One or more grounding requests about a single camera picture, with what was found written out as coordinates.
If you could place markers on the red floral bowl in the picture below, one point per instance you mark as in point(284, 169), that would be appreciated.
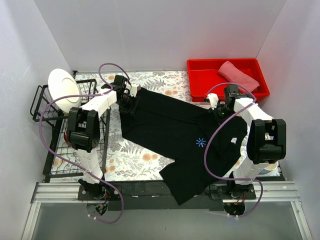
point(65, 137)

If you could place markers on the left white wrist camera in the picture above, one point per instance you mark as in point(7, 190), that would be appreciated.
point(133, 89)

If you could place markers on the rolled pink t shirt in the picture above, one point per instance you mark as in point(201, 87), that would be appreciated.
point(234, 75)

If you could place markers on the white ceramic plate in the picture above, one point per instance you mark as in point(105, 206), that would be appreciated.
point(61, 84)

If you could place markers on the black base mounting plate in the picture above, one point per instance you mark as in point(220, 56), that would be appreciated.
point(155, 195)

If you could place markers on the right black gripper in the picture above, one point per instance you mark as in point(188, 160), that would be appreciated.
point(219, 111)

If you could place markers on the black t shirt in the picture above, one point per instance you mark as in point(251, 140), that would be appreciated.
point(201, 149)

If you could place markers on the blue ceramic mug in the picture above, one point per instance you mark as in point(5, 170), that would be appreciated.
point(271, 167)

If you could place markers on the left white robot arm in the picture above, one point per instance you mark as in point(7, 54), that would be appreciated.
point(83, 129)

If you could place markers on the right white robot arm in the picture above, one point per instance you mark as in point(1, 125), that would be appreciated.
point(266, 143)

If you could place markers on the aluminium frame rail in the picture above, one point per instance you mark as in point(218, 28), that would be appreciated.
point(56, 193)

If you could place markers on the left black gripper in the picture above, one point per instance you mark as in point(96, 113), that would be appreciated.
point(127, 104)

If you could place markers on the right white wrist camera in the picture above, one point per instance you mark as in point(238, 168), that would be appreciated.
point(213, 99)

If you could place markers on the black wire dish rack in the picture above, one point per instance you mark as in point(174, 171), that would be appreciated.
point(57, 155)

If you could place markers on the red plastic bin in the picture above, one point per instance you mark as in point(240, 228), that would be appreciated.
point(203, 75)

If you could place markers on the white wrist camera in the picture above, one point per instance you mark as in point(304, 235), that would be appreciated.
point(213, 99)
point(133, 89)

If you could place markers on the floral table mat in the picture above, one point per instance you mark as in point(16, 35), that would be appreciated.
point(120, 159)

